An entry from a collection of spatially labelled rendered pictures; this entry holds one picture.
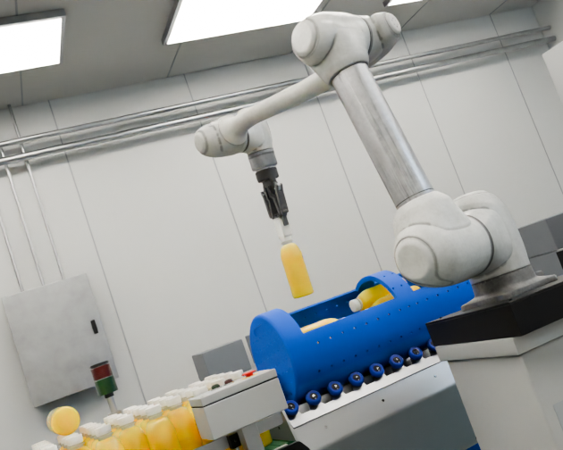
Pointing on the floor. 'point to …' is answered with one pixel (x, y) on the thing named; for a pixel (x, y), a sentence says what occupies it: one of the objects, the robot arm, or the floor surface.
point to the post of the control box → (250, 437)
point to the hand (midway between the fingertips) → (282, 227)
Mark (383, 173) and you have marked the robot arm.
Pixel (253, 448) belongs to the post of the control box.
